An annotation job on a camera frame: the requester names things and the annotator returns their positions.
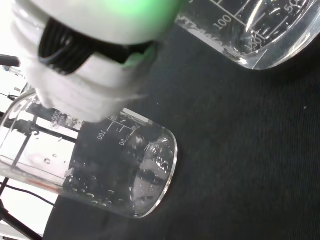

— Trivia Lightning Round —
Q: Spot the black bench cloth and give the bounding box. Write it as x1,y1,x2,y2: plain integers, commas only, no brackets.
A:
42,14,320,240

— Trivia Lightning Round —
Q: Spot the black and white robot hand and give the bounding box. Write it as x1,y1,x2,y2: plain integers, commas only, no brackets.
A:
9,0,188,124

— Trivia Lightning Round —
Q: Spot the black tripod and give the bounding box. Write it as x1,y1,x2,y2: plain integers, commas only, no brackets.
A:
0,172,43,240

